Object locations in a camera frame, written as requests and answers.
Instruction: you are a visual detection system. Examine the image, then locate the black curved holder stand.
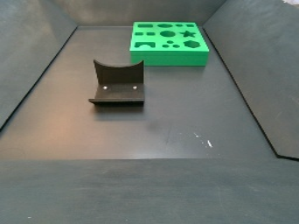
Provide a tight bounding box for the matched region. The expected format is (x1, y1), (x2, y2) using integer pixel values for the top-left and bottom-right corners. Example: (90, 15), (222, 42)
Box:
(88, 60), (146, 105)

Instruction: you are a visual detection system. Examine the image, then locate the green shape sorter block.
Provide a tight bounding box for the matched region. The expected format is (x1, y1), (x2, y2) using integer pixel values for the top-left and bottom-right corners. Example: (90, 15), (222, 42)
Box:
(130, 22), (210, 67)

